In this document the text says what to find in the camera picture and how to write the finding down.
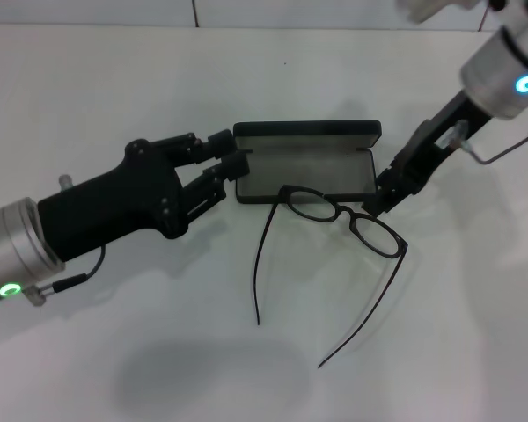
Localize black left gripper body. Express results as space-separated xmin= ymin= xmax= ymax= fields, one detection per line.
xmin=37 ymin=138 xmax=193 ymax=241

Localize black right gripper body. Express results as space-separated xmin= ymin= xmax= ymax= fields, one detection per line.
xmin=386 ymin=90 xmax=489 ymax=194

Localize black glasses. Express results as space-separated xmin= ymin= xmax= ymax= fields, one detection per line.
xmin=253 ymin=184 xmax=410 ymax=369

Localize black glasses case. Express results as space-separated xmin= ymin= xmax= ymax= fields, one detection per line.
xmin=231 ymin=119 xmax=383 ymax=206

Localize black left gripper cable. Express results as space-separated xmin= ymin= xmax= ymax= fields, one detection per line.
xmin=24 ymin=244 xmax=106 ymax=308

